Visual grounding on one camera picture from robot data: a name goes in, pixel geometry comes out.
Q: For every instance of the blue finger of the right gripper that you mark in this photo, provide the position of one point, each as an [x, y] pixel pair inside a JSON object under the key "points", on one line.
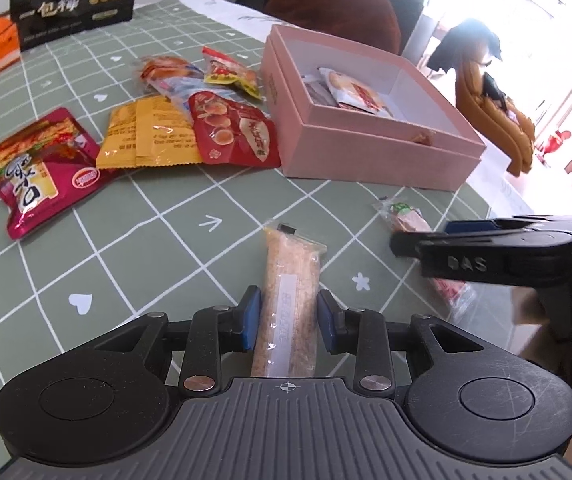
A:
{"points": [[536, 259], [461, 227]]}

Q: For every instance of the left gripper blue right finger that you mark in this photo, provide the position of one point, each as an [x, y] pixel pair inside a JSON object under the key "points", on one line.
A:
{"points": [[364, 335]]}

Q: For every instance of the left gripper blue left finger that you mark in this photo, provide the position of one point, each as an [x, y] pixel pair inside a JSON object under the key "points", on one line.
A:
{"points": [[212, 332]]}

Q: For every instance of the hawthorn lollipop clear wrapper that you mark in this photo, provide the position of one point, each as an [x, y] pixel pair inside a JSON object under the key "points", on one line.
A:
{"points": [[402, 218]]}

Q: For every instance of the yellow snack packet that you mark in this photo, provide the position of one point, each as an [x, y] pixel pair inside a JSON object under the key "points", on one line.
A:
{"points": [[150, 132]]}

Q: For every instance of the magenta spicy snack bag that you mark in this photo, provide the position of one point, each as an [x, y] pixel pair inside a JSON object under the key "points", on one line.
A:
{"points": [[46, 168]]}

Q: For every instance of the pink gift box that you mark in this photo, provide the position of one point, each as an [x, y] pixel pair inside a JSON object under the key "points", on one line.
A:
{"points": [[427, 144]]}

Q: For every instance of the white red snack packet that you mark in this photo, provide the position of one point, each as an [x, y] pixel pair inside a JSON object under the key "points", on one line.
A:
{"points": [[331, 88]]}

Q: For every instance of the tan chair with clothes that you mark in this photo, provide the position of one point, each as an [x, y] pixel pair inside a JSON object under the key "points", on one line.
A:
{"points": [[469, 49]]}

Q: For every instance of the red biscuit snack bag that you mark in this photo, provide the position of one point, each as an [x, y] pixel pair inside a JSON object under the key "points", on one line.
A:
{"points": [[232, 133]]}

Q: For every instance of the brown chair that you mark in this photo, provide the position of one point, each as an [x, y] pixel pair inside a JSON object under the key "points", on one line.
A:
{"points": [[372, 22]]}

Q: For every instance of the clear bread snack bag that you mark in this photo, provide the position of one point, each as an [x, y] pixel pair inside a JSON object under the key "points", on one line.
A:
{"points": [[172, 76]]}

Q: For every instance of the small red yellow packet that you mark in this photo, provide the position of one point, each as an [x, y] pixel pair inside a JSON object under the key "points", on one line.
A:
{"points": [[224, 70]]}

